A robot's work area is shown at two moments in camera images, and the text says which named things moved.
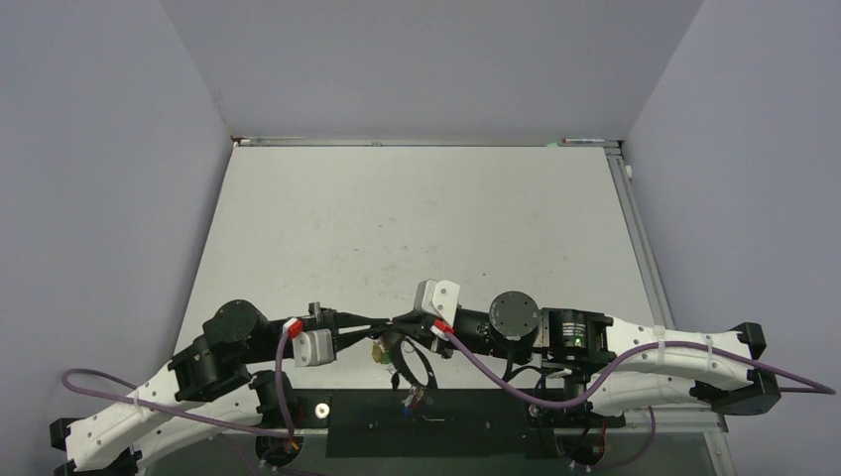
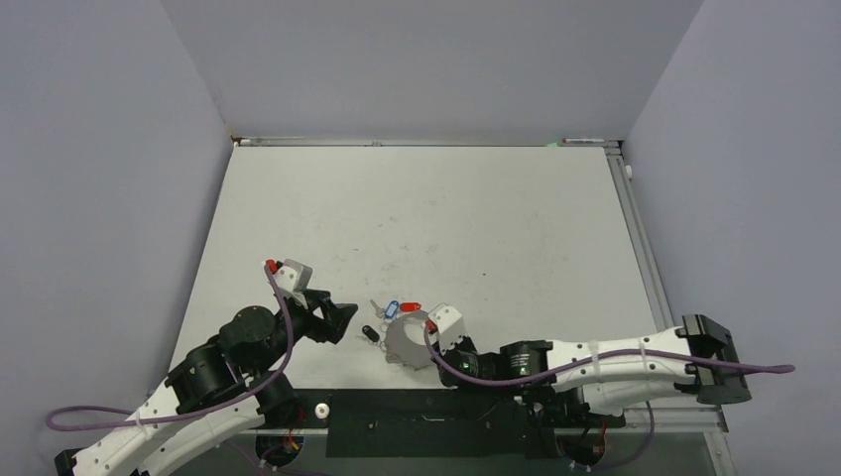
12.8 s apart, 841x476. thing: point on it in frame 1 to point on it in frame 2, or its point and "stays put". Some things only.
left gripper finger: x=341 y=341 to x=336 y=319
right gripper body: x=473 y=328 to x=464 y=342
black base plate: x=447 y=423 stays put
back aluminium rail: x=260 y=141 stays put
